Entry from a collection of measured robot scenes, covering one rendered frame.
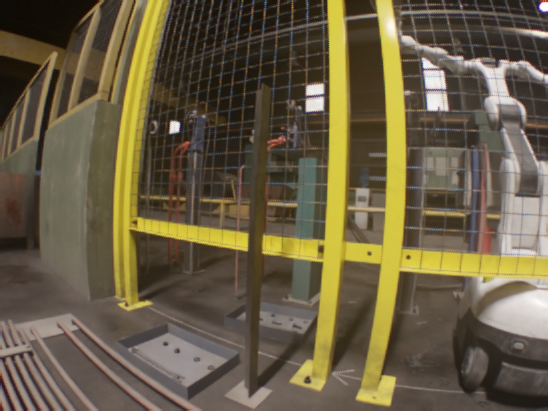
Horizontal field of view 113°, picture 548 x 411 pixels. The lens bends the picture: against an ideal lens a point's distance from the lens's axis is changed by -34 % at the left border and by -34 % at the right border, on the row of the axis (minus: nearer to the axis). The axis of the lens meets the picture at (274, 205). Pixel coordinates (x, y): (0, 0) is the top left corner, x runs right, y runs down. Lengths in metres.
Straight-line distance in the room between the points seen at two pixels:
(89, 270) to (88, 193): 0.38
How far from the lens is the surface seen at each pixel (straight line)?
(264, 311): 1.41
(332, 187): 0.76
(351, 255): 0.80
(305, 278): 1.53
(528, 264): 0.86
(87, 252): 1.49
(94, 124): 1.50
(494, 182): 2.05
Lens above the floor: 0.55
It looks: 1 degrees down
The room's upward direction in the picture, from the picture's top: 3 degrees clockwise
